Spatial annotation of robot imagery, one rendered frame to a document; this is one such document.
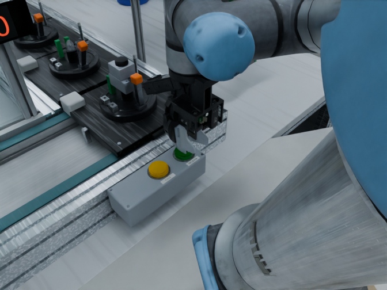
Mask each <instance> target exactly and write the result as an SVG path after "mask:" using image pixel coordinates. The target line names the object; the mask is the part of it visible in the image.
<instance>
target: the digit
mask: <svg viewBox="0 0 387 290"><path fill-rule="evenodd" d="M16 36H18V34H17V31H16V28H15V26H14V23H13V20H12V18H11V15H10V13H9V10H8V8H7V5H5V6H1V7H0V42H1V41H4V40H7V39H11V38H13V37H16Z"/></svg>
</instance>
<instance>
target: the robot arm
mask: <svg viewBox="0 0 387 290"><path fill-rule="evenodd" d="M163 4H164V22H165V40H166V42H165V46H166V63H167V65H168V69H169V73H168V74H165V75H161V74H159V75H153V76H152V77H151V78H149V79H147V81H146V82H144V83H142V84H143V87H144V89H145V92H146V94H147V95H149V94H153V95H156V94H161V93H163V92H166V91H171V92H170V93H171V95H170V96H168V99H167V101H166V103H165V113H164V114H163V117H164V122H163V126H164V131H165V133H166V134H167V136H168V137H169V139H170V140H171V141H172V142H173V144H174V145H175V146H176V147H177V149H179V150H180V151H181V152H183V153H185V154H186V153H187V152H191V153H193V154H194V153H196V149H195V147H194V145H193V142H197V143H200V144H203V145H208V143H209V139H208V137H207V136H206V134H205V133H204V132H203V131H204V130H205V129H206V128H210V129H213V128H214V127H216V126H217V125H218V122H220V123H222V120H223V105H224V100H223V99H221V98H219V97H218V96H216V95H214V94H213V93H212V85H214V84H216V83H218V82H219V81H228V80H231V79H233V78H234V77H235V76H237V75H238V74H242V73H243V72H244V71H245V70H246V69H247V68H248V66H249V65H250V63H251V61H253V60H260V59H267V58H273V57H277V56H285V55H292V54H303V53H307V54H318V53H320V55H321V74H322V84H323V89H324V95H325V100H326V105H327V109H328V113H329V117H330V120H331V124H332V127H333V129H332V130H331V131H330V132H329V133H328V134H327V136H326V137H325V138H323V140H322V141H321V142H319V144H318V145H316V146H315V148H314V149H313V150H312V151H311V152H310V153H309V154H308V155H307V156H306V157H305V158H304V159H303V160H302V161H301V162H300V163H299V164H298V165H297V166H296V167H295V169H294V170H293V171H292V172H291V173H290V174H289V175H288V176H287V177H286V178H285V179H284V180H283V181H282V182H281V183H280V184H279V185H278V186H277V187H276V188H275V189H274V190H273V191H272V192H271V193H270V194H269V195H268V196H267V197H266V198H265V199H264V200H263V201H262V202H261V203H256V204H250V205H247V206H244V207H242V208H240V209H238V210H236V211H235V212H233V213H232V214H231V215H230V216H229V217H228V218H227V219H226V220H225V221H224V222H223V223H220V224H216V225H213V226H212V225H206V226H205V227H204V228H201V229H199V230H196V231H195V232H194V233H193V235H192V243H193V247H194V250H195V254H196V259H197V262H198V265H199V270H200V274H201V277H202V281H203V285H204V289H205V290H361V289H362V288H363V287H364V286H369V285H378V284H387V0H242V1H232V2H222V1H221V0H163ZM219 106H221V116H219V115H218V111H219Z"/></svg>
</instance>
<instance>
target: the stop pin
mask: <svg viewBox="0 0 387 290"><path fill-rule="evenodd" d="M81 130H82V133H83V136H84V139H85V142H87V144H89V143H91V142H92V140H91V137H90V133H89V130H88V129H87V128H86V127H84V128H82V129H81Z"/></svg>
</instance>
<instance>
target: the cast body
mask: <svg viewBox="0 0 387 290"><path fill-rule="evenodd" d="M108 67H109V80H110V83H111V85H113V86H114V87H115V88H117V89H119V90H120V91H121V92H123V93H124V94H128V93H130V92H132V91H134V84H133V83H132V82H130V81H128V78H129V77H130V76H131V75H133V74H135V73H136V71H135V64H134V63H133V62H131V61H130V60H128V58H126V57H124V56H120V57H118V58H116V59H115V60H114V61H111V62H109V63H108Z"/></svg>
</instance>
